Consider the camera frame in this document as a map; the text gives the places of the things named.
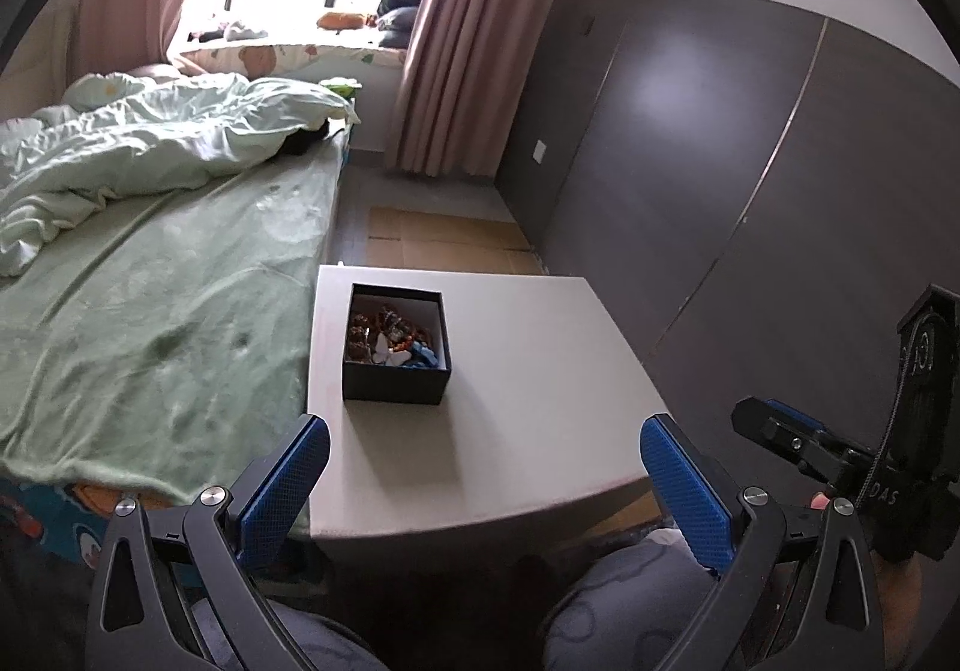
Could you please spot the green bed sheet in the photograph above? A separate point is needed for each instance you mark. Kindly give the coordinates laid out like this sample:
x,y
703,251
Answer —
x,y
187,311

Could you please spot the black cloth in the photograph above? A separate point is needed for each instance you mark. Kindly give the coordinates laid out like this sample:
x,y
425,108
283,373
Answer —
x,y
304,140

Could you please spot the person's right hand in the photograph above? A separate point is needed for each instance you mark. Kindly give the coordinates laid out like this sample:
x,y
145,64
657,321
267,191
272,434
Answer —
x,y
822,500

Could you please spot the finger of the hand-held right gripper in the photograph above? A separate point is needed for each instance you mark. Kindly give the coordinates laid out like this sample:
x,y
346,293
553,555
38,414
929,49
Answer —
x,y
799,416
795,446

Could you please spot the flat cardboard sheets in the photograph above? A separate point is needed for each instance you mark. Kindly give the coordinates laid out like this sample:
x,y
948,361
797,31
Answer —
x,y
450,243

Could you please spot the cartoon printed mattress cover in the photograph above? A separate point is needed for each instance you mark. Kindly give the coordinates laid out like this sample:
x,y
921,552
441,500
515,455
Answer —
x,y
52,521

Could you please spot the green toy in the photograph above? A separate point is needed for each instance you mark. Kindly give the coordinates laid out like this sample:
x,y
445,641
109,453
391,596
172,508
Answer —
x,y
341,88

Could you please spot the light green quilt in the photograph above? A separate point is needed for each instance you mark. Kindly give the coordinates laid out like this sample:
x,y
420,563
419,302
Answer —
x,y
150,138

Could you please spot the person's right forearm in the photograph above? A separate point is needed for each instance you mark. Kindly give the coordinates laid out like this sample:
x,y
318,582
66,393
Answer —
x,y
904,596

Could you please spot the orange plush toy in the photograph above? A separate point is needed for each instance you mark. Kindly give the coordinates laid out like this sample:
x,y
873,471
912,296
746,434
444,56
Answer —
x,y
341,20

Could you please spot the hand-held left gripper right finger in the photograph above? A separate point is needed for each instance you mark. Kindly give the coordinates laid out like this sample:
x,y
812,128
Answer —
x,y
690,498

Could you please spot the person's right leg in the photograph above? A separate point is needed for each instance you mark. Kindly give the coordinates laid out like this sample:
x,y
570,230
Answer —
x,y
622,603

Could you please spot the person's leg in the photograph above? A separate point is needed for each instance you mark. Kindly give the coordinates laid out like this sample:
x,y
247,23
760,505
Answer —
x,y
622,603
315,633

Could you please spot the white butterfly pendant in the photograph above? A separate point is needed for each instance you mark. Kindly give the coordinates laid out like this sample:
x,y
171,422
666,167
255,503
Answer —
x,y
388,348

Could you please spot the white low table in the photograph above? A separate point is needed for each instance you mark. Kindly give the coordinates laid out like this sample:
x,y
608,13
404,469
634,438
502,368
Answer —
x,y
525,378

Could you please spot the black jewelry box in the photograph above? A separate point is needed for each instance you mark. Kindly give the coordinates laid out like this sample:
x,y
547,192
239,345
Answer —
x,y
397,382

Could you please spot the person's left leg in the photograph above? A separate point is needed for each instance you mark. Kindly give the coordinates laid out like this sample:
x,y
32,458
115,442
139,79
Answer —
x,y
315,633

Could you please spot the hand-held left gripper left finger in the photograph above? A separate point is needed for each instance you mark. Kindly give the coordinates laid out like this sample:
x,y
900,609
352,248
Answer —
x,y
289,491

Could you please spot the dark bag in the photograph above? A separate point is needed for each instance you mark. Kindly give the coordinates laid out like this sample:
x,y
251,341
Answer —
x,y
401,14

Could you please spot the printed pillow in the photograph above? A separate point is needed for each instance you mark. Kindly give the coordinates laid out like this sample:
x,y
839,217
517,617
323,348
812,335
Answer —
x,y
300,57

